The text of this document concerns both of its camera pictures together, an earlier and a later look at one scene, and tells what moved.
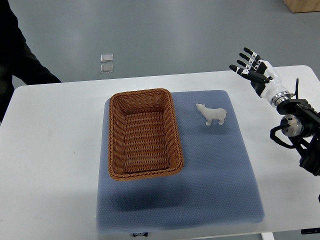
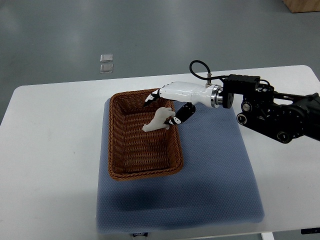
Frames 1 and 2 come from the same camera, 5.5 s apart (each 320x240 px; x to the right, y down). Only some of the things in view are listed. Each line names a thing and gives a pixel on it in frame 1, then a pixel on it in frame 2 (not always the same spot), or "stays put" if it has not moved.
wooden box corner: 303,6 stays put
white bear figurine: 219,114 -> 161,115
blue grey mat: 216,187 stays put
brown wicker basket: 144,140 stays put
